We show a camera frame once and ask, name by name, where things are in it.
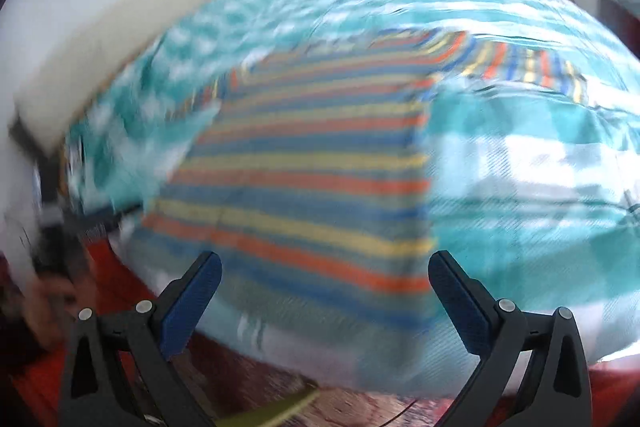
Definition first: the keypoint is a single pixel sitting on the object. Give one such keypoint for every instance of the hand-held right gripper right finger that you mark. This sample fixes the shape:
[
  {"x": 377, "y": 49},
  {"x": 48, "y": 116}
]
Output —
[{"x": 462, "y": 302}]

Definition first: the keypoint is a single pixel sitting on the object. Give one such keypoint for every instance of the beige headboard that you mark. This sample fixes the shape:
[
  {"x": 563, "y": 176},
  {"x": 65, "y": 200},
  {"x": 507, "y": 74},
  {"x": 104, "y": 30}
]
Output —
[{"x": 100, "y": 57}]

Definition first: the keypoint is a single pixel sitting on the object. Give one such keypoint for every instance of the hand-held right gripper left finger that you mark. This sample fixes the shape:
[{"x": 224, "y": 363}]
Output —
[{"x": 192, "y": 302}]

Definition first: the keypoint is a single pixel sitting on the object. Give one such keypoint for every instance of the yellow-green book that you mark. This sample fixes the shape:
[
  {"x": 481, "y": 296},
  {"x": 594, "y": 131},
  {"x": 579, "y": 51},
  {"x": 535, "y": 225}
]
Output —
[{"x": 280, "y": 409}]

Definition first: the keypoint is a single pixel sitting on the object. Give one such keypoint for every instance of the teal checked blanket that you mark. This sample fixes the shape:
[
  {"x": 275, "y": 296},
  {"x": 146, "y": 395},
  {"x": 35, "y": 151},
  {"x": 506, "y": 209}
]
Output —
[{"x": 525, "y": 157}]

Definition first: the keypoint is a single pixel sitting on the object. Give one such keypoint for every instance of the person's left hand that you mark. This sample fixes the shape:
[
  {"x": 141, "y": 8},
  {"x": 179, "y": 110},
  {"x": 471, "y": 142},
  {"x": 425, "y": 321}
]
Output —
[{"x": 47, "y": 309}]

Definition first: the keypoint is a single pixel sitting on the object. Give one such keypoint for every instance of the striped knit sweater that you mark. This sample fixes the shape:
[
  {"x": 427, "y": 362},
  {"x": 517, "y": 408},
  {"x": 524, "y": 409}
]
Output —
[{"x": 300, "y": 182}]

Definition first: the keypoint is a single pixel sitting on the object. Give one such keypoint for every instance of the patterned rug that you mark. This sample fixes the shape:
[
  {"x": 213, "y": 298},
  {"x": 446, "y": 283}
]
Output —
[{"x": 340, "y": 409}]

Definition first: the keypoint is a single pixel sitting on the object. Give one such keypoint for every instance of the red shaggy carpet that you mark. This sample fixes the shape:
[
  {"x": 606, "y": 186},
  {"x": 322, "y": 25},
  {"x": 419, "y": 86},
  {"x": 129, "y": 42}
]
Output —
[{"x": 120, "y": 267}]

